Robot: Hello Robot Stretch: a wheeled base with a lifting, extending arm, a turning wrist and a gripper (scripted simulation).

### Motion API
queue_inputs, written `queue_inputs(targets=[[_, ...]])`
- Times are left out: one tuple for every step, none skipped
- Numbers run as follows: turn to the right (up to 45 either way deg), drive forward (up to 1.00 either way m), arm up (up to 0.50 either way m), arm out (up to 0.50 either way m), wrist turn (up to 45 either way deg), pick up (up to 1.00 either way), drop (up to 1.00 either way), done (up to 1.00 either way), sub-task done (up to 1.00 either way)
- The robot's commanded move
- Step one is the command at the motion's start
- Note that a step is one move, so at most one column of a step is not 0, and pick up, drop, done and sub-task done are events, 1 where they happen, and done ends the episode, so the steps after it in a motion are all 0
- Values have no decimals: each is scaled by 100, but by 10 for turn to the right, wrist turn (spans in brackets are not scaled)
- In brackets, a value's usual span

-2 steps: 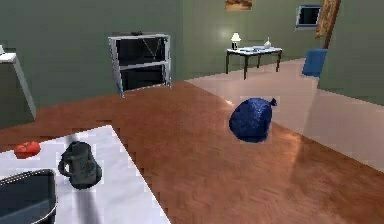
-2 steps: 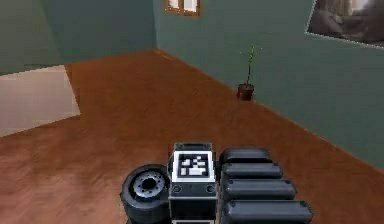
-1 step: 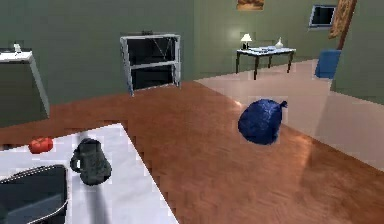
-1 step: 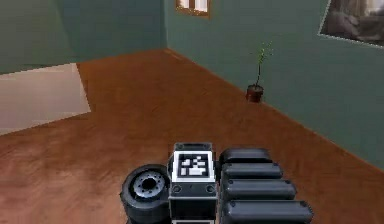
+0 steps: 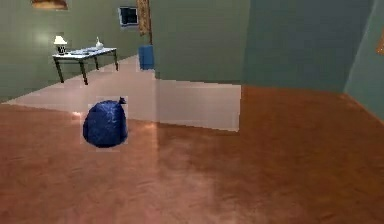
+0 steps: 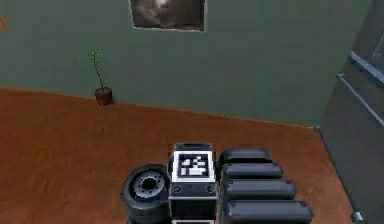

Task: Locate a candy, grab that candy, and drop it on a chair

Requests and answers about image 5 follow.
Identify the pale blue flat dish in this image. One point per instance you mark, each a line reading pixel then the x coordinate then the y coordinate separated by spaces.
pixel 80 51

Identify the white vase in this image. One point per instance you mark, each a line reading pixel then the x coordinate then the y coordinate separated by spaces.
pixel 99 44

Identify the blue bin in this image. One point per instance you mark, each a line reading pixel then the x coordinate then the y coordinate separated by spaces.
pixel 146 57

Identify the white table lamp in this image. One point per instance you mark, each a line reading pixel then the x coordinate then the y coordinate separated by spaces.
pixel 60 43

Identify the pale table with dark legs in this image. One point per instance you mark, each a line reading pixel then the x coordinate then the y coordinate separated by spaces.
pixel 83 55

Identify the blue garbage bag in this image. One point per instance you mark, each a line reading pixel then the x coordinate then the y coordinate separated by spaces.
pixel 105 125

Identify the orange framed wall picture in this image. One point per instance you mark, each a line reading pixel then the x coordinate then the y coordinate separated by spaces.
pixel 381 44

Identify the brown patterned curtain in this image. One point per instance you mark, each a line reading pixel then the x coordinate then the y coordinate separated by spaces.
pixel 144 16

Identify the brown framed wall picture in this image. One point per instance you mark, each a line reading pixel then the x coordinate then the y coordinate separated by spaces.
pixel 50 3

